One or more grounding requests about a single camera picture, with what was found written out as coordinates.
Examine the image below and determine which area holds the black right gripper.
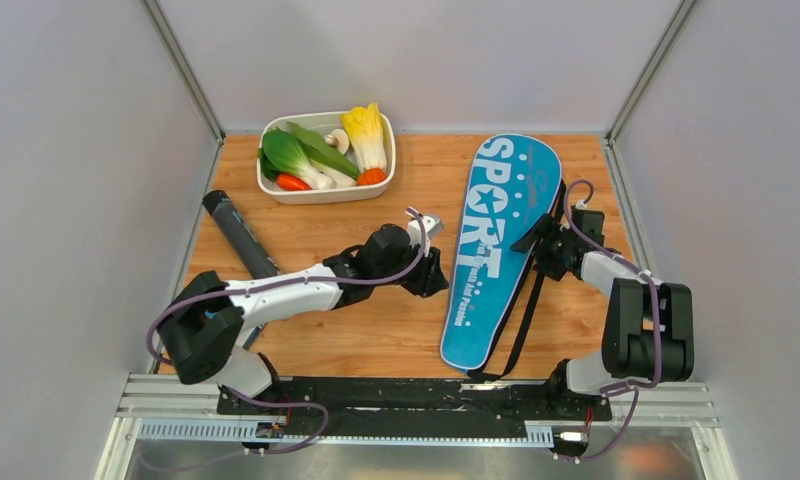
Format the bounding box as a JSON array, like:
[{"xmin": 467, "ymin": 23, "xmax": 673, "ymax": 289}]
[{"xmin": 510, "ymin": 213, "xmax": 575, "ymax": 281}]

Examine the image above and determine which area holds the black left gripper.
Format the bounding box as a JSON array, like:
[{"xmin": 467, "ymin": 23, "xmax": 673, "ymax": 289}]
[{"xmin": 374, "ymin": 237, "xmax": 451, "ymax": 299}]

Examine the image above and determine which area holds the blue racket bag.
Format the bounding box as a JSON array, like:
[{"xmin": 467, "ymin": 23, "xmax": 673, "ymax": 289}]
[{"xmin": 440, "ymin": 133, "xmax": 565, "ymax": 383}]

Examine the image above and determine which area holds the black shuttlecock tube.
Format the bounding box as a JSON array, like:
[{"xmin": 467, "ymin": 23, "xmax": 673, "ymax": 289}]
[{"xmin": 202, "ymin": 190, "xmax": 281, "ymax": 279}]

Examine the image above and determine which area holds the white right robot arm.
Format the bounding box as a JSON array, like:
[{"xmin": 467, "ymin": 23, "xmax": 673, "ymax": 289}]
[{"xmin": 510, "ymin": 207, "xmax": 694, "ymax": 418}]

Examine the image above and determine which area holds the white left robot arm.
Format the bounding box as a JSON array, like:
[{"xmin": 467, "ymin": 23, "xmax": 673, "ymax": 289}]
[{"xmin": 147, "ymin": 215, "xmax": 449, "ymax": 415}]

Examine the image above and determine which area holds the orange carrot toy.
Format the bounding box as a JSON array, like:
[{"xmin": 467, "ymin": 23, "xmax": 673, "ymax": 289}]
[{"xmin": 356, "ymin": 168, "xmax": 387, "ymax": 186}]

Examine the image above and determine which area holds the green leaf vegetable toy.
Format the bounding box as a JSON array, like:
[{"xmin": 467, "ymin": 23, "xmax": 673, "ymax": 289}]
[{"xmin": 287, "ymin": 121, "xmax": 360, "ymax": 183}]

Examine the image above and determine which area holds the yellow cabbage toy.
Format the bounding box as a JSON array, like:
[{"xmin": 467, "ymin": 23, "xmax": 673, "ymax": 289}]
[{"xmin": 340, "ymin": 102, "xmax": 387, "ymax": 172}]

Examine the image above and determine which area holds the beige mushroom toy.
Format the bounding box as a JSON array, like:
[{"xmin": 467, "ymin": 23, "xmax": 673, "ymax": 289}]
[{"xmin": 324, "ymin": 128, "xmax": 350, "ymax": 155}]

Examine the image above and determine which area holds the red pepper toy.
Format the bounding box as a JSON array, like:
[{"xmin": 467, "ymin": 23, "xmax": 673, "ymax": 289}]
[{"xmin": 275, "ymin": 173, "xmax": 311, "ymax": 191}]

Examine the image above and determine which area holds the white rectangular tray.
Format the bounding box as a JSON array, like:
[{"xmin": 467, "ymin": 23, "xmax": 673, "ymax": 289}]
[{"xmin": 256, "ymin": 104, "xmax": 397, "ymax": 204}]

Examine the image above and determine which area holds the green bok choy toy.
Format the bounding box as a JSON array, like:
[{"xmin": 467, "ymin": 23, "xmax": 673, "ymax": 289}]
[{"xmin": 258, "ymin": 129, "xmax": 335, "ymax": 190}]

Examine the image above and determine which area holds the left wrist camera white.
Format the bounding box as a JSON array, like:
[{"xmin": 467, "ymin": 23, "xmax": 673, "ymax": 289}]
[{"xmin": 406, "ymin": 209, "xmax": 444, "ymax": 256}]

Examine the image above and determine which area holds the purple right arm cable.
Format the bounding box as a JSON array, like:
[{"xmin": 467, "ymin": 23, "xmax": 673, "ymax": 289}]
[{"xmin": 550, "ymin": 178, "xmax": 666, "ymax": 463}]

